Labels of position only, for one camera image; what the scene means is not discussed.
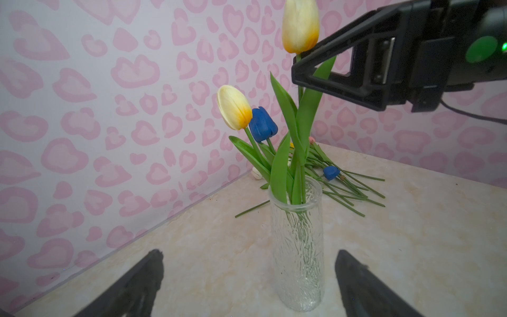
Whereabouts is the bunch of artificial tulips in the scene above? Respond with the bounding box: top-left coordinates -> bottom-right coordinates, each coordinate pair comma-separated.
255,141 -> 385,217

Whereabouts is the yellow white tulip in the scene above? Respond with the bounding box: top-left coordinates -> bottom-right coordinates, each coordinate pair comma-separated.
217,85 -> 271,184
270,1 -> 322,206

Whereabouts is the dark blue tulip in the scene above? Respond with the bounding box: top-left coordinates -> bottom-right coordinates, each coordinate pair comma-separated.
249,106 -> 278,153

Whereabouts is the clear glass vase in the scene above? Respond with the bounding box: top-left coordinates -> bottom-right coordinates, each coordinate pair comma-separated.
270,176 -> 325,312

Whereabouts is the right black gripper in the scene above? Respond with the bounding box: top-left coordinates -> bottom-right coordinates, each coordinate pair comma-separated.
291,1 -> 506,112

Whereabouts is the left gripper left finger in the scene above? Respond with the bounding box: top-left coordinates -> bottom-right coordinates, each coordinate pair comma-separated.
76,249 -> 165,316

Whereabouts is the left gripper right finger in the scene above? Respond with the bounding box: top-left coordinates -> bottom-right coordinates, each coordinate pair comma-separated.
335,250 -> 422,317

